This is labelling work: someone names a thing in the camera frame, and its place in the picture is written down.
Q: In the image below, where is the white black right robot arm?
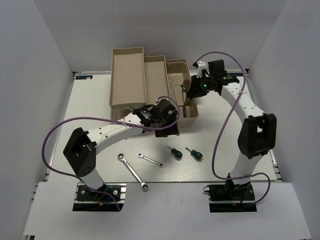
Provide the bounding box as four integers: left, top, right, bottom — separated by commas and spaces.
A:
186, 60, 277, 200

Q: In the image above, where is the beige plastic toolbox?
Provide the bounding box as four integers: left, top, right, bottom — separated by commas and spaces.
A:
109, 47, 199, 128

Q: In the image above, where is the blue red clear screwdriver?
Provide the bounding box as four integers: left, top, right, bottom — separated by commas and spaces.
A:
182, 100, 187, 118

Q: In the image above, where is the small silver ratchet wrench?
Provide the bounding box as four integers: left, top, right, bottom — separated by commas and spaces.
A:
137, 153, 163, 168

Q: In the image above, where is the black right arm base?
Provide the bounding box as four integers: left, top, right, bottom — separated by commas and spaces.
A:
203, 180, 257, 213

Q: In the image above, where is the black green precision screwdriver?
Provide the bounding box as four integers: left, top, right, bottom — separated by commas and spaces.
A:
180, 84, 188, 93

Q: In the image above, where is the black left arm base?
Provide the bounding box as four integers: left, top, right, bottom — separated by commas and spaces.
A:
72, 183, 127, 212

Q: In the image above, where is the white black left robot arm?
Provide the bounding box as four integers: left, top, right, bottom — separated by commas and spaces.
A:
63, 96, 180, 200

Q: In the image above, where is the large silver ratchet wrench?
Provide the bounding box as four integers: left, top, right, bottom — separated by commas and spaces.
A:
117, 153, 149, 192

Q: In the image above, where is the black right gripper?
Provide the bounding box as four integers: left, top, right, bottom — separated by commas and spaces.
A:
187, 73, 215, 98

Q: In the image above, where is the green orange-capped phillips stubby screwdriver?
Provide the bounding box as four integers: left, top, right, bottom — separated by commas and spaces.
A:
185, 147, 203, 161

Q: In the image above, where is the green flathead stubby screwdriver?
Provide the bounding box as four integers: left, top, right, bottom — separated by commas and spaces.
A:
166, 145, 183, 160

